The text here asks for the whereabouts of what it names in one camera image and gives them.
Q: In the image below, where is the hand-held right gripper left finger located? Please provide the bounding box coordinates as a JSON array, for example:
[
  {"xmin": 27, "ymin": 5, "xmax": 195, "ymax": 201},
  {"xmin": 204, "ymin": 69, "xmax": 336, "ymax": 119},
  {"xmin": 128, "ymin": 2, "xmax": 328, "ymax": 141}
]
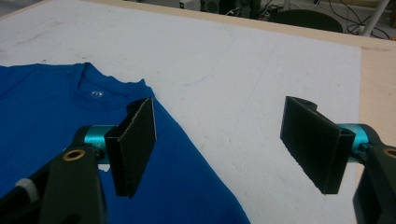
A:
[{"xmin": 83, "ymin": 97, "xmax": 158, "ymax": 199}]

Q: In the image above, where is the blue t-shirt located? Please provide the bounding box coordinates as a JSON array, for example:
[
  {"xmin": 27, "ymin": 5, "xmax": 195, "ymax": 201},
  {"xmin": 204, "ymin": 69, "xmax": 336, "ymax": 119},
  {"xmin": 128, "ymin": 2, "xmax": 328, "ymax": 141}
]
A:
[{"xmin": 0, "ymin": 62, "xmax": 251, "ymax": 224}]

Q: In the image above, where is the black round stool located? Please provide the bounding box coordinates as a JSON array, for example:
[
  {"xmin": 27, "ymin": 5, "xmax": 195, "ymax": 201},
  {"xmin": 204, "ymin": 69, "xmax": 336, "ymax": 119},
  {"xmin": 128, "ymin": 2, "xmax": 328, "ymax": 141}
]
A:
[{"xmin": 268, "ymin": 8, "xmax": 344, "ymax": 34}]

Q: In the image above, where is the black floor cable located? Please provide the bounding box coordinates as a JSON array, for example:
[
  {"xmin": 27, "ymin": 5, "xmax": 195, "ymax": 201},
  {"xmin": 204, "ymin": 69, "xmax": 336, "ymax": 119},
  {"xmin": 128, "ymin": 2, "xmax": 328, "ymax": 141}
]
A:
[{"xmin": 326, "ymin": 0, "xmax": 391, "ymax": 40}]

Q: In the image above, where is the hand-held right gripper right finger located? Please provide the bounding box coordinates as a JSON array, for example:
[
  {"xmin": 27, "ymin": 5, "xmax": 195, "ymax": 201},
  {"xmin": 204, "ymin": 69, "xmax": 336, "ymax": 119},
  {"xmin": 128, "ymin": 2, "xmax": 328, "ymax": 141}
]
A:
[{"xmin": 279, "ymin": 95, "xmax": 372, "ymax": 195}]

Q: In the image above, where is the black computer tower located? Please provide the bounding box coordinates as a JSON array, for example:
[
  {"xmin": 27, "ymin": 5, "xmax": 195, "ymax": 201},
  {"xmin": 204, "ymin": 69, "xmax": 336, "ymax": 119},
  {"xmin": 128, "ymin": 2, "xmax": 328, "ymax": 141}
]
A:
[{"xmin": 200, "ymin": 0, "xmax": 220, "ymax": 13}]

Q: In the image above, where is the white foam mat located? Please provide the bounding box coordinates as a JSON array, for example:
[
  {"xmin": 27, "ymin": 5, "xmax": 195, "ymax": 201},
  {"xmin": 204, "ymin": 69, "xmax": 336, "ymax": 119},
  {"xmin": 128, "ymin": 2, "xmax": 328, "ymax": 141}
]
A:
[{"xmin": 0, "ymin": 0, "xmax": 362, "ymax": 224}]

